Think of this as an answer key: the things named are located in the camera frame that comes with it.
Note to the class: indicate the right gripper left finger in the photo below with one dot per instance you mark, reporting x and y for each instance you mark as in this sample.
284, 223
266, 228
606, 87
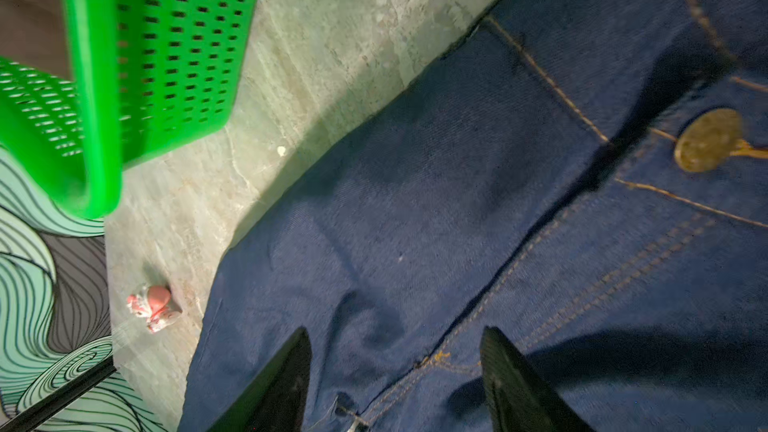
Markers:
276, 399

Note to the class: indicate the brown folded trousers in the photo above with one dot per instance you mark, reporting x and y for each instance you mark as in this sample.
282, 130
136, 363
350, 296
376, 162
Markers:
33, 33

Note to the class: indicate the small pink white toy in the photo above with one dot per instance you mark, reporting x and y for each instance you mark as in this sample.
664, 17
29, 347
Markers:
156, 306

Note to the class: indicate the dark blue denim trousers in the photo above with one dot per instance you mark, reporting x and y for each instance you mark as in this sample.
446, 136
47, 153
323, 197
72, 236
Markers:
526, 180

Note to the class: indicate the green plastic basket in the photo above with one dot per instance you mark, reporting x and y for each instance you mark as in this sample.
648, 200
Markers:
144, 77

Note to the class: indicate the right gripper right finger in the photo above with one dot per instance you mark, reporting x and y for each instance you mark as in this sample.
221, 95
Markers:
517, 398

